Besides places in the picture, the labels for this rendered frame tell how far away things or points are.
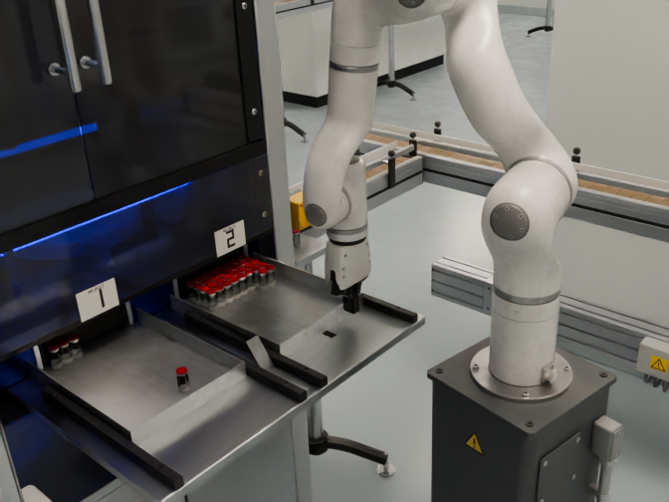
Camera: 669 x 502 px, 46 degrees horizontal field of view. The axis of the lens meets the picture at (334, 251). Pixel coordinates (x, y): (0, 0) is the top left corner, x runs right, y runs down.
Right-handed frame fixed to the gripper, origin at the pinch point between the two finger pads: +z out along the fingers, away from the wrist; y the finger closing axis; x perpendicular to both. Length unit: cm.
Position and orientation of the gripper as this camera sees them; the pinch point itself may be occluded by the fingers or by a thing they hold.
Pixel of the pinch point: (350, 302)
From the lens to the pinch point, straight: 165.4
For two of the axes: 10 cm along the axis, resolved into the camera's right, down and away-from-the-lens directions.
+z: 0.5, 9.0, 4.3
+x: 7.5, 2.5, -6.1
